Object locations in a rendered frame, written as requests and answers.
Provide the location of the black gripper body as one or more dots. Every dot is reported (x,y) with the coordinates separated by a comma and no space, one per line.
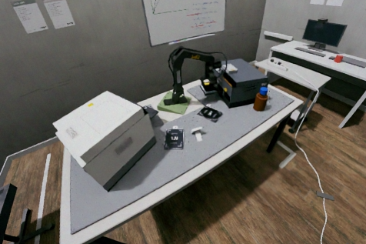
(203,78)

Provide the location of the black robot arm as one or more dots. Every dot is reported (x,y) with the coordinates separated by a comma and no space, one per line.
(177,61)

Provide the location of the brown bottle with blue cap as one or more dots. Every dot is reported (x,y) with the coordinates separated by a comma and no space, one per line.
(261,100)

